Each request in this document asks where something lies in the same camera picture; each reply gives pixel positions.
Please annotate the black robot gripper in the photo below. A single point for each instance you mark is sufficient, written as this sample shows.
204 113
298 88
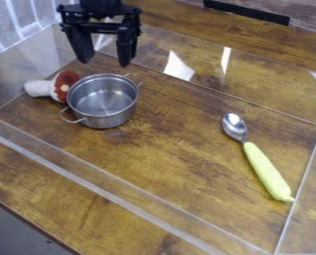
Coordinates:
105 17

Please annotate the silver metal pot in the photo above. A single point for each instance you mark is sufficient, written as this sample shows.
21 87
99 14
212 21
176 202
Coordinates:
103 100

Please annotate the red white toy mushroom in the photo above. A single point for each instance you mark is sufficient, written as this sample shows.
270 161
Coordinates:
54 88

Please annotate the black bar in background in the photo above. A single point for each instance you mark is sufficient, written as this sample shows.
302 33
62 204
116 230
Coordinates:
247 12

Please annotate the clear acrylic enclosure wall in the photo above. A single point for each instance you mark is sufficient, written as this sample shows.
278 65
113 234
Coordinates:
164 186

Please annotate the spoon with yellow-green handle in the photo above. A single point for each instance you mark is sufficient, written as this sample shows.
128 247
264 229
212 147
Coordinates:
268 174

